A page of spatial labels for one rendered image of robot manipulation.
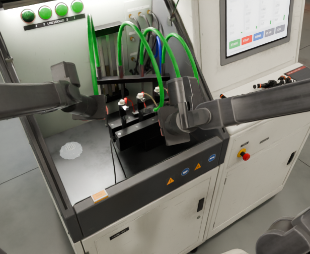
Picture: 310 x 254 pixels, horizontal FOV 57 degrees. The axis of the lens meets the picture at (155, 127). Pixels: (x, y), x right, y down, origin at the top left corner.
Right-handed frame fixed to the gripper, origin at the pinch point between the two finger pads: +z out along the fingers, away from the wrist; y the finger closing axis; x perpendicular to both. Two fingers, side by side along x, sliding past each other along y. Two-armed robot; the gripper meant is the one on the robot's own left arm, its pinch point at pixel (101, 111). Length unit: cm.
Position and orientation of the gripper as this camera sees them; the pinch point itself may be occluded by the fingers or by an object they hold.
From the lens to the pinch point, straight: 91.2
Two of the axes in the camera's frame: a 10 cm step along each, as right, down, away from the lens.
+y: -9.7, 0.5, 2.5
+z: 2.5, 0.8, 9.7
